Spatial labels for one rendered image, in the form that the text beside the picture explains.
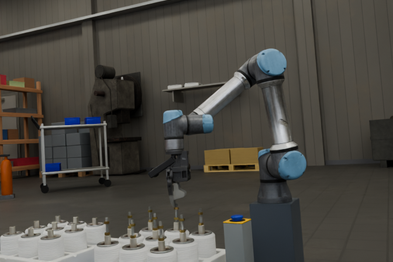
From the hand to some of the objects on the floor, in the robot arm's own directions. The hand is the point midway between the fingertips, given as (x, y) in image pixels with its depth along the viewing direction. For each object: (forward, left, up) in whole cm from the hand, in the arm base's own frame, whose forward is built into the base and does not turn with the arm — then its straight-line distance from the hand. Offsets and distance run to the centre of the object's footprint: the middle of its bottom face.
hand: (172, 203), depth 157 cm
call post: (+8, +29, -36) cm, 46 cm away
